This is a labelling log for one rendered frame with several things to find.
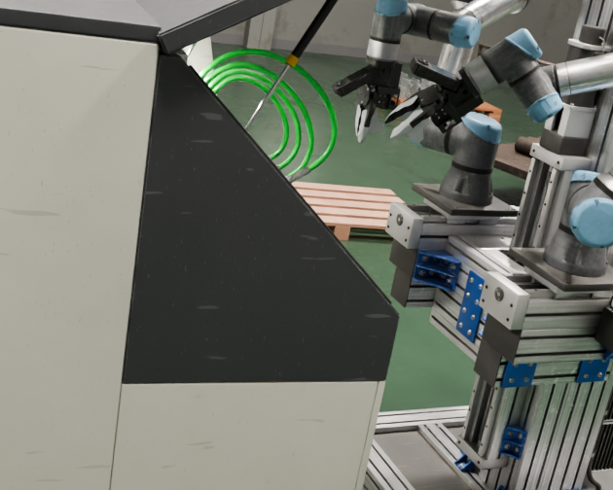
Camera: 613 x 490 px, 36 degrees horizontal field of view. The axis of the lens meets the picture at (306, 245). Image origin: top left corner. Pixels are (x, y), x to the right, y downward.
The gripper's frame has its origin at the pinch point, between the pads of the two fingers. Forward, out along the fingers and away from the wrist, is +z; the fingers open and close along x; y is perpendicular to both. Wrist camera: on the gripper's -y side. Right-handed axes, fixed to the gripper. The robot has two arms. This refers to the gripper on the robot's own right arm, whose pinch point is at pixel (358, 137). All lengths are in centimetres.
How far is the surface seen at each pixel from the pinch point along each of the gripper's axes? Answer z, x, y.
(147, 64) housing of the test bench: -21, -47, -63
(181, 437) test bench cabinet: 55, -47, -47
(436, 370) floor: 122, 99, 98
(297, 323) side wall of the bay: 29, -47, -26
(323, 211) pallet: 111, 268, 104
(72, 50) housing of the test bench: -23, -47, -76
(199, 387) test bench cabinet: 44, -47, -45
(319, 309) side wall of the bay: 26, -47, -22
